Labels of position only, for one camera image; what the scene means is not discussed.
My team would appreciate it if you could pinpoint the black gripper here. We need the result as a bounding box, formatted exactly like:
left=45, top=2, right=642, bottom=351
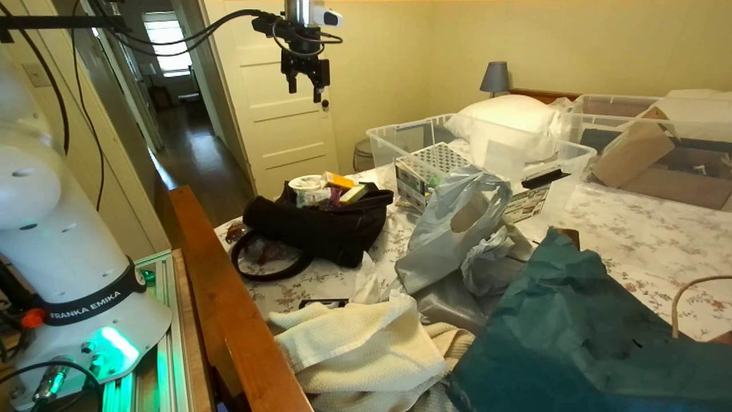
left=281, top=0, right=342, bottom=110

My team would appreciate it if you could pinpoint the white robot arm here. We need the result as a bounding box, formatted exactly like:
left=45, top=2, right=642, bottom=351
left=0, top=67, right=171, bottom=410

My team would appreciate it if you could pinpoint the small green white box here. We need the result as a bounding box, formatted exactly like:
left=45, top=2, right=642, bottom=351
left=339, top=185, right=367, bottom=204

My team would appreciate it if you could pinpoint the clear plastic container front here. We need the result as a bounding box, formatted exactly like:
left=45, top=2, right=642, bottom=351
left=366, top=115, right=597, bottom=212

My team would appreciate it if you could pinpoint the white door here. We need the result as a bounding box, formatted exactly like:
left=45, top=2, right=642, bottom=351
left=202, top=0, right=335, bottom=197

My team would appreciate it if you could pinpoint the black bag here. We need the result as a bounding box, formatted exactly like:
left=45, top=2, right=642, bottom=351
left=228, top=184, right=393, bottom=281

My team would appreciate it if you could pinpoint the white pillow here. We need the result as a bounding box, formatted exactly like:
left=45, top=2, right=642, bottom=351
left=446, top=94, right=563, bottom=163

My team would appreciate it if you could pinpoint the grey plastic bag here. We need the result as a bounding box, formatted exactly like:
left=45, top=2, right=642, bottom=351
left=396, top=166, right=526, bottom=296

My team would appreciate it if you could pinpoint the black remote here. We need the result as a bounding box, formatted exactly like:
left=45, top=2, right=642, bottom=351
left=522, top=170, right=569, bottom=190

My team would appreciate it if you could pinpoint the cream towel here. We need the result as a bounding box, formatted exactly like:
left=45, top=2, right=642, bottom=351
left=270, top=296, right=473, bottom=412

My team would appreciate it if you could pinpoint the wooden bed footboard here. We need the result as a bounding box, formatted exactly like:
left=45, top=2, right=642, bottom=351
left=162, top=185, right=314, bottom=412

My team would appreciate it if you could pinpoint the teal cloth bag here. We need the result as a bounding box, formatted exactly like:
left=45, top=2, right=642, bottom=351
left=446, top=230, right=732, bottom=412

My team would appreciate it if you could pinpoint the clear bin with cardboard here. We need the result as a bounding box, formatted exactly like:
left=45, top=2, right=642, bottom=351
left=572, top=90, right=732, bottom=211

